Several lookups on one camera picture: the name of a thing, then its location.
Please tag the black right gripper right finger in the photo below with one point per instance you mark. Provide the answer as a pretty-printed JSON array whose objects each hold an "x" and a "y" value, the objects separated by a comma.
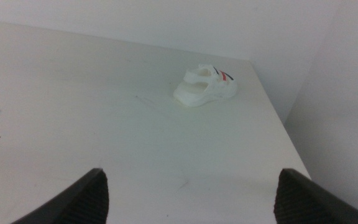
[{"x": 300, "y": 202}]

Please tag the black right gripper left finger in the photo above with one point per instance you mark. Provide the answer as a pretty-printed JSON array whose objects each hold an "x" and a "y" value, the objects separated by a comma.
[{"x": 85, "y": 202}]

